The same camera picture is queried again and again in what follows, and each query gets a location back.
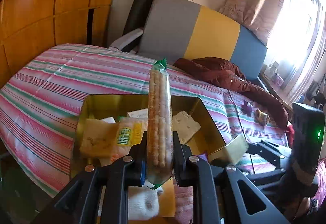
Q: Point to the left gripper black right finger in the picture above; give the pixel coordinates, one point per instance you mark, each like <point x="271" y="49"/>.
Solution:
<point x="181" y="154"/>

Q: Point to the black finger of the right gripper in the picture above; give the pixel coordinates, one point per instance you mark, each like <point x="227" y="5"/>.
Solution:
<point x="275" y="154"/>

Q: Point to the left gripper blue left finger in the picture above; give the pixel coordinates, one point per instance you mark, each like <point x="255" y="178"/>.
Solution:
<point x="136" y="171"/>

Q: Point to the purple snack packet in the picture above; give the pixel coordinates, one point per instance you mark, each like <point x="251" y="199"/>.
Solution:
<point x="203" y="156"/>
<point x="247" y="108"/>

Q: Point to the pink striped sock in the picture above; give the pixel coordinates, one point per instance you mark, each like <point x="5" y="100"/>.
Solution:
<point x="184" y="204"/>

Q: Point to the gold tin box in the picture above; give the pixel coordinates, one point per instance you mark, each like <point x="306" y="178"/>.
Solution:
<point x="101" y="194"/>

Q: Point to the white cosmetic carton box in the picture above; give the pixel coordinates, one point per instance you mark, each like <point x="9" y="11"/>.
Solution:
<point x="139" y="114"/>

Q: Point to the wooden window shelf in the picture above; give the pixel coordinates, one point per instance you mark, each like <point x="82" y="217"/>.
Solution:
<point x="276" y="91"/>

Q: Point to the purple box on shelf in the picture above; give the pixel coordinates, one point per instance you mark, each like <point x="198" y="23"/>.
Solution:
<point x="278" y="81"/>

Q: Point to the maroon down jacket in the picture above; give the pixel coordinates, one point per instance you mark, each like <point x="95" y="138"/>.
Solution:
<point x="224" y="74"/>

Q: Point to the striped pink green bedspread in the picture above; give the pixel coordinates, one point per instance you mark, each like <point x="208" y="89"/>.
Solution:
<point x="40" y="105"/>

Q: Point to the grey yellow blue sofa chair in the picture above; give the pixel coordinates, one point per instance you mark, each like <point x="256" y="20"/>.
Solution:
<point x="183" y="29"/>

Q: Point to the black rolled mat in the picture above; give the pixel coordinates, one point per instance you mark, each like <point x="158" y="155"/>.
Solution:
<point x="137" y="15"/>

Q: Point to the orange wooden wardrobe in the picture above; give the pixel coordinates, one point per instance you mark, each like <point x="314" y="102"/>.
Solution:
<point x="29" y="27"/>

